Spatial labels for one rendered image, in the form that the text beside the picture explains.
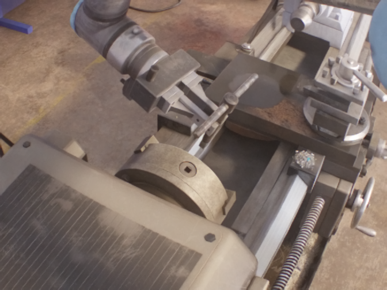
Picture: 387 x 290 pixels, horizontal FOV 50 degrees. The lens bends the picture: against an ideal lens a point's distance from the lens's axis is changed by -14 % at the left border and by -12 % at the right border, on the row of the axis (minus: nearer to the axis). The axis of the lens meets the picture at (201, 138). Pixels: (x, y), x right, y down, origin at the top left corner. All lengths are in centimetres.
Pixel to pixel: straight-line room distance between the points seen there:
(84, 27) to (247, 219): 75
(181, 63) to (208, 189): 26
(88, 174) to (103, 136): 200
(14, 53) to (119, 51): 295
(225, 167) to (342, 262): 99
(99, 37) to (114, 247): 39
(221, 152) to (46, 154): 95
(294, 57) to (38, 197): 166
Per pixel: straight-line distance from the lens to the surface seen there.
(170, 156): 95
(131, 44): 82
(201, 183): 93
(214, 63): 179
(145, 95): 79
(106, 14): 81
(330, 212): 161
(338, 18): 207
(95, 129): 281
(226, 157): 163
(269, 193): 140
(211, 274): 65
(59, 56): 354
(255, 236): 130
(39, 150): 82
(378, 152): 159
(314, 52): 229
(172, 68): 82
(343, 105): 137
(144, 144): 100
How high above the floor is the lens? 190
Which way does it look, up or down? 44 degrees down
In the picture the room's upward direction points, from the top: 4 degrees clockwise
